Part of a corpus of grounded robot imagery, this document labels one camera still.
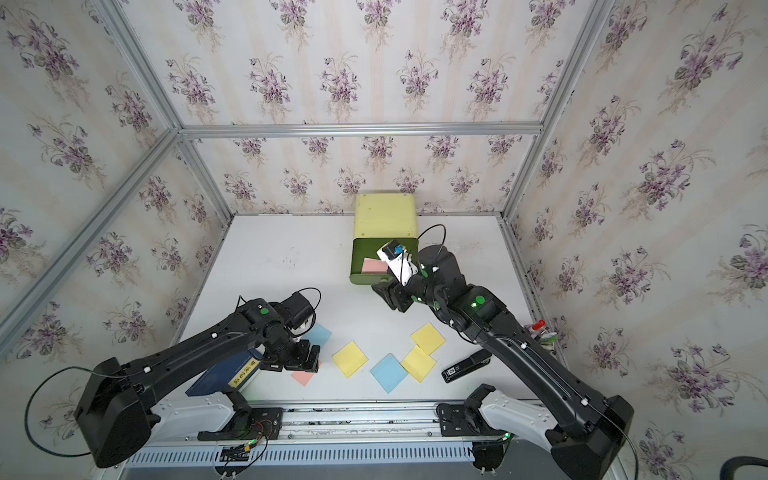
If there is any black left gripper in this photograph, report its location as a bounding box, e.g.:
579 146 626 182
264 328 325 374

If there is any yellow sticky note upper right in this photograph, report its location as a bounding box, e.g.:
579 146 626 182
411 323 446 356

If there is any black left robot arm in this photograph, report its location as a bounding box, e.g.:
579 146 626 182
74 292 320 469

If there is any blue sticky note lower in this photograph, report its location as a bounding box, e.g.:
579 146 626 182
371 354 408 394

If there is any pink sticky note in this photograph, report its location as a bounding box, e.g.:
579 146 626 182
291 371 316 387
361 258 389 275

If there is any small circuit board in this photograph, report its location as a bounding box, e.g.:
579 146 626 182
219 445 251 463

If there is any green three-drawer cabinet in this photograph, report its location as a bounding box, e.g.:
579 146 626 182
349 192 419 286

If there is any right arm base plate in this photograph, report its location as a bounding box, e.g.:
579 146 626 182
435 384 506 438

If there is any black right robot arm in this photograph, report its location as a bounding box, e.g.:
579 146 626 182
372 240 634 479

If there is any yellow sticky note left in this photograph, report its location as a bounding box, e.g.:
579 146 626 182
332 341 368 378

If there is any pink pen holder cup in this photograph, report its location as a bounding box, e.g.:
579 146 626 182
525 320 559 352

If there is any black stapler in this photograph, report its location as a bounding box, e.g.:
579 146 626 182
441 350 492 384

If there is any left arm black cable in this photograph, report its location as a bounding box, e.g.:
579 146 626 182
23 365 97 459

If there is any yellow sticky note lower right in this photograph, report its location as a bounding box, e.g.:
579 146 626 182
400 346 437 383

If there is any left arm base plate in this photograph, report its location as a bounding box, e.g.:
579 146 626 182
197 391 284 441

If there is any blue sticky note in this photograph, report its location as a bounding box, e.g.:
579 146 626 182
371 354 408 394
302 324 332 346

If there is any dark blue book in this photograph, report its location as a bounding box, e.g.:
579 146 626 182
185 349 262 397

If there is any blue sticky note left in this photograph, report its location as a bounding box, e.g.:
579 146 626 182
302 324 332 346

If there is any yellow sticky note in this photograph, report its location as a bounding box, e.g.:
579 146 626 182
411 323 446 356
332 341 368 378
400 346 437 383

